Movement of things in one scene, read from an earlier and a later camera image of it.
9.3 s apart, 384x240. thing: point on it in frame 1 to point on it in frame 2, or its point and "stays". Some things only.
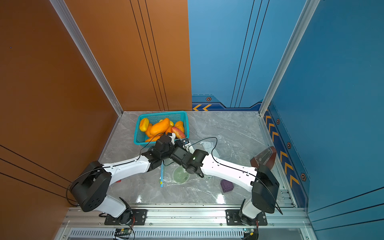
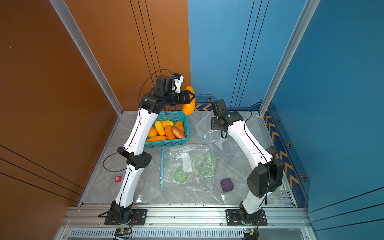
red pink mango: (178, 133) stays
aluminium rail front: (183, 219) stays
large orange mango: (159, 127) to (188, 109)
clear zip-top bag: (212, 145) to (204, 127)
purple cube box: (227, 186) stays
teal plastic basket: (140, 137) stays
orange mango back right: (179, 124) stays
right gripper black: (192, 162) to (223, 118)
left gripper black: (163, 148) to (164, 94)
